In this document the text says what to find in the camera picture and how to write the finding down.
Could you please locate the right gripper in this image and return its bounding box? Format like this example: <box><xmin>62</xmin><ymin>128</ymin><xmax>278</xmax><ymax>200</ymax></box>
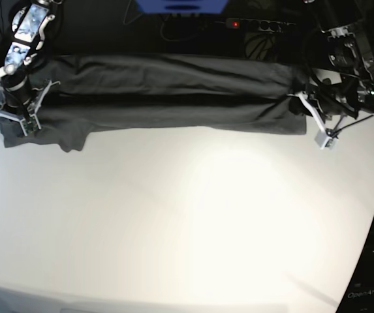
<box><xmin>0</xmin><ymin>76</ymin><xmax>42</xmax><ymax>119</ymax></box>

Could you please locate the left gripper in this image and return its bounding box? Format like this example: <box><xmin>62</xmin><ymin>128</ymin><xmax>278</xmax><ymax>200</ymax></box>
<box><xmin>289</xmin><ymin>74</ymin><xmax>374</xmax><ymax>123</ymax></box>

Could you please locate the dark grey T-shirt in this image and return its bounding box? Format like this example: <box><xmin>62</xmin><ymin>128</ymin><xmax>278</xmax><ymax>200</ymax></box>
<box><xmin>0</xmin><ymin>54</ymin><xmax>307</xmax><ymax>152</ymax></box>

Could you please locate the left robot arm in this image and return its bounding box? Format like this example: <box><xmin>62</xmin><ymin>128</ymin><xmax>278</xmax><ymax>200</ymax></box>
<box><xmin>288</xmin><ymin>1</ymin><xmax>374</xmax><ymax>119</ymax></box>

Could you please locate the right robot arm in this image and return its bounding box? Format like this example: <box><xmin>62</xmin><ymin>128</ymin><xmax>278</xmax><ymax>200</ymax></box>
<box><xmin>0</xmin><ymin>1</ymin><xmax>63</xmax><ymax>127</ymax></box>

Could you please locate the black power strip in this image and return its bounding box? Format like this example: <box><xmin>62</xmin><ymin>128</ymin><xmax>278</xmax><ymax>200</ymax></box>
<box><xmin>225</xmin><ymin>18</ymin><xmax>297</xmax><ymax>33</ymax></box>

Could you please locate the blue box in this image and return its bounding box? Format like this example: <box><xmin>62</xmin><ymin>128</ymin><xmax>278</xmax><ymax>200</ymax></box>
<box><xmin>136</xmin><ymin>0</ymin><xmax>228</xmax><ymax>14</ymax></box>

